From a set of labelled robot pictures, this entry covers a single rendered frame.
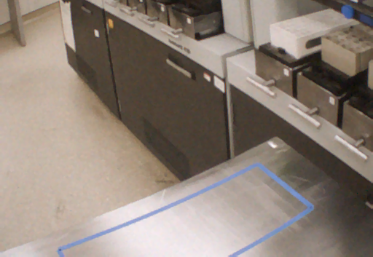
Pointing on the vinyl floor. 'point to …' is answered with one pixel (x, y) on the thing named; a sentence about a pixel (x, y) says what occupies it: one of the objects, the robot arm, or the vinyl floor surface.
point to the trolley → (228, 215)
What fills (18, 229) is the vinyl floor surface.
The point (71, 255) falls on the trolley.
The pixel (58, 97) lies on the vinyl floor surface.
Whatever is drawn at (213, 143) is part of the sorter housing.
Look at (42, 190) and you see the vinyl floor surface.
